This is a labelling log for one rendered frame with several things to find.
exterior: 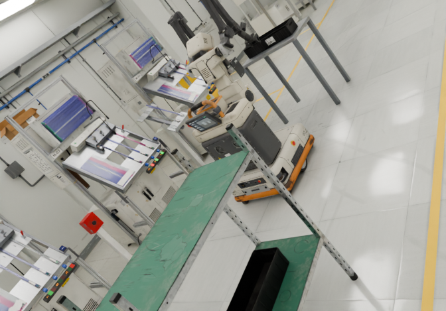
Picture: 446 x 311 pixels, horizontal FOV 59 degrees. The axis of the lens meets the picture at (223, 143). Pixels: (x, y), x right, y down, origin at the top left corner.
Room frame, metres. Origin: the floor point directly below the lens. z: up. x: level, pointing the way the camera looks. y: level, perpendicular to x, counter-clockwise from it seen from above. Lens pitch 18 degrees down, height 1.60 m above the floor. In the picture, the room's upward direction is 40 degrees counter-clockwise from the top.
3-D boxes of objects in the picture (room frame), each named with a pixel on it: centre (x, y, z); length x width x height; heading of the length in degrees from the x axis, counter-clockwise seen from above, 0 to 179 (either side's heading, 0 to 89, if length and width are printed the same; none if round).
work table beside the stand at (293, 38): (3.94, -1.05, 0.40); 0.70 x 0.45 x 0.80; 41
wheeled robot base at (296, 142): (3.20, -0.21, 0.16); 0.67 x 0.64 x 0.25; 131
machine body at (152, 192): (4.36, 1.19, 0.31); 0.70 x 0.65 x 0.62; 134
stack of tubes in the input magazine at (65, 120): (4.31, 1.06, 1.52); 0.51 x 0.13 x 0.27; 134
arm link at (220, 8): (3.34, -0.69, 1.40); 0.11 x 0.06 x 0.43; 41
